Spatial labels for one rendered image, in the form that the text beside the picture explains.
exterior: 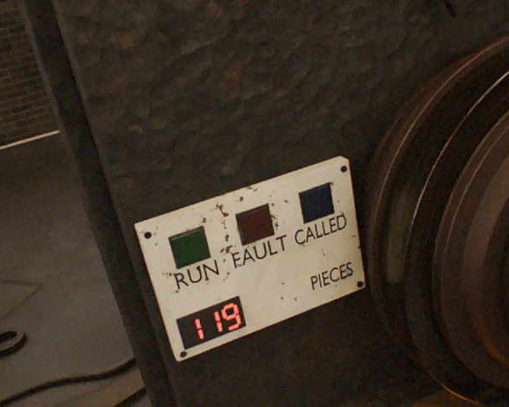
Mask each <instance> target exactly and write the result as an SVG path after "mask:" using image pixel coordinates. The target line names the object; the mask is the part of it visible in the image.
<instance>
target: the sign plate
mask: <svg viewBox="0 0 509 407"><path fill-rule="evenodd" d="M325 186H329V190H330V197H331V202H332V208H333V214H330V215H326V216H323V217H321V218H318V219H315V220H311V221H308V222H307V221H306V220H305V210H304V205H303V200H302V193H305V192H309V191H312V190H316V189H318V188H321V187H325ZM266 206H267V207H268V210H269V216H270V220H271V228H272V233H273V234H272V235H270V236H268V237H264V238H261V239H258V240H255V241H253V242H251V243H244V242H243V236H242V232H241V227H240V223H239V219H238V217H239V216H240V215H244V214H247V213H250V211H253V210H256V209H260V208H264V207H266ZM135 228H136V232H137V237H138V240H140V243H141V246H142V250H143V255H144V258H145V260H146V264H147V267H148V273H149V275H150V278H151V282H152V285H153V288H154V293H155V296H157V299H158V303H159V307H160V311H161V314H162V316H163V319H164V323H165V328H166V331H167V334H168V337H169V341H170V344H171V349H173V352H174V355H175V356H176V360H177V361H181V360H183V359H185V358H187V357H189V356H193V355H195V354H199V353H201V352H204V351H205V350H208V349H211V348H214V347H217V346H219V345H222V344H223V343H228V342H231V341H232V340H235V339H237V338H239V337H241V336H243V335H245V334H249V333H251V332H254V331H257V330H259V329H261V328H264V327H267V326H270V325H272V324H275V323H277V322H279V321H284V320H286V319H287V318H288V317H290V316H293V315H297V314H299V313H302V312H304V311H307V310H308V309H312V308H315V307H317V306H320V305H322V304H325V303H328V302H330V300H333V299H336V298H339V297H342V296H344V295H346V294H348V293H352V292H355V291H357V290H360V289H362V288H364V287H365V279H364V272H363V266H362V259H361V246H360V240H359V234H358V227H357V221H356V214H355V202H354V196H353V188H352V182H351V176H350V170H349V164H348V160H347V159H346V158H344V157H342V156H338V157H336V158H333V159H328V160H327V161H325V162H322V163H320V164H314V165H312V166H309V167H306V168H304V169H301V170H296V171H293V172H290V173H287V174H285V175H282V176H277V177H274V179H271V180H269V181H264V182H261V183H258V184H255V185H253V186H250V187H245V188H242V189H238V190H236V191H233V192H228V193H225V194H222V196H220V197H217V198H212V199H209V200H206V201H203V202H201V203H196V204H193V205H190V206H187V207H185V208H182V209H178V210H174V211H171V213H169V214H166V215H161V216H158V217H155V218H153V219H150V220H145V221H143V222H139V223H136V224H135ZM201 228H202V231H203V234H204V240H205V243H206V248H207V251H208V255H209V257H208V258H205V259H201V260H199V261H196V262H192V263H190V264H188V265H186V266H183V267H181V268H180V267H179V265H178V261H177V257H176V255H175V252H174V249H173V245H172V241H171V239H172V238H174V237H179V236H182V235H185V234H188V233H190V232H193V231H198V230H201ZM230 304H233V306H232V307H231V308H227V309H225V313H226V316H229V315H234V314H235V309H234V305H237V309H238V313H236V315H239V320H240V324H238V322H237V317H236V316H234V317H233V318H232V319H230V320H227V318H226V317H225V319H223V314H222V310H223V309H224V307H225V306H227V305H230ZM215 312H218V315H219V318H220V320H219V321H217V320H216V317H215ZM197 320H199V324H200V328H198V326H197V323H196V321H197ZM218 323H221V329H222V330H221V331H219V327H218ZM235 325H238V327H236V328H233V329H231V330H230V327H231V326H235ZM199 330H202V333H203V337H202V339H200V335H199Z"/></svg>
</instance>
